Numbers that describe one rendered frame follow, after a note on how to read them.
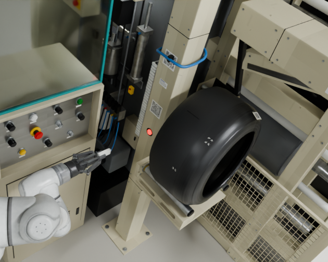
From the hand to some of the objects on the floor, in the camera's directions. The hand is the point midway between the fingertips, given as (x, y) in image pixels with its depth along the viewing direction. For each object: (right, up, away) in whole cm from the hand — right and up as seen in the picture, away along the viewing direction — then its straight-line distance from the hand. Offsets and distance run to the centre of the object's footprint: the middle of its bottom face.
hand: (103, 153), depth 176 cm
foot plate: (+2, -62, +93) cm, 112 cm away
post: (+2, -62, +93) cm, 112 cm away
